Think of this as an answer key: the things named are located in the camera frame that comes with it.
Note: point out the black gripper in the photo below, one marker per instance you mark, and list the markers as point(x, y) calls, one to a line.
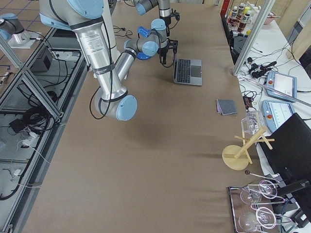
point(167, 21)
point(164, 48)

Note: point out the grey laptop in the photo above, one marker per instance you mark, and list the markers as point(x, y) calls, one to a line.
point(188, 72)

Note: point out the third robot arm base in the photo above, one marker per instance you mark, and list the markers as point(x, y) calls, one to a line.
point(14, 33)

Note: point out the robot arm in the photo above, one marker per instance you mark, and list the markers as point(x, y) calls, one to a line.
point(90, 20)
point(164, 8)

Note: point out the bottles and jars group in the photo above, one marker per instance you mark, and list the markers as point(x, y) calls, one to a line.
point(240, 17)

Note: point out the grey felt cloth stack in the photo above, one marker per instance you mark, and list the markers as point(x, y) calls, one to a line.
point(226, 107)

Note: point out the small black electronic box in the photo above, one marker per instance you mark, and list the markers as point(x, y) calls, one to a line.
point(247, 102)

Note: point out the clear glass mug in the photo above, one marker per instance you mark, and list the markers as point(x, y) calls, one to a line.
point(252, 122)

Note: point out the lower teach pendant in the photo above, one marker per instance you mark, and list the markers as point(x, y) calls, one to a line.
point(276, 113)

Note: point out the teach pendant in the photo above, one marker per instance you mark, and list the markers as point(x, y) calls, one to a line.
point(276, 113)
point(283, 83)

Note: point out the wooden cup tree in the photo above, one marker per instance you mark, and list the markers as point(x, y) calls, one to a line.
point(238, 158)

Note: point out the upper teach pendant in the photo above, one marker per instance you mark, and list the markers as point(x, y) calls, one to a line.
point(283, 83)

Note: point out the black monitor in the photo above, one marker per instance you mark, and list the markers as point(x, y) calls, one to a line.
point(290, 157)

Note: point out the black power adapter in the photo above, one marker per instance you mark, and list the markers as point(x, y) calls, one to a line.
point(17, 125)

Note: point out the upper wine glass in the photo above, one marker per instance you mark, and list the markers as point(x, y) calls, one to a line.
point(253, 193)

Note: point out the wine glass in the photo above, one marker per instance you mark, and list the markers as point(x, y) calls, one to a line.
point(253, 193)
point(257, 222)

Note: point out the metal glass rack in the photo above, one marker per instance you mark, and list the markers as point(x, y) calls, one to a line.
point(238, 207)

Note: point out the lower wine glass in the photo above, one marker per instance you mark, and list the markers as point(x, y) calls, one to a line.
point(257, 222)

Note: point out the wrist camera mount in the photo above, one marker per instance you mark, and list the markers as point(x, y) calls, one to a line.
point(173, 45)
point(175, 14)

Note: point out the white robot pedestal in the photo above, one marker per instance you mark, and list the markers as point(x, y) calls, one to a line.
point(108, 53)

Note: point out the aluminium frame post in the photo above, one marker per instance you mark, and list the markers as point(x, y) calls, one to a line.
point(259, 22)

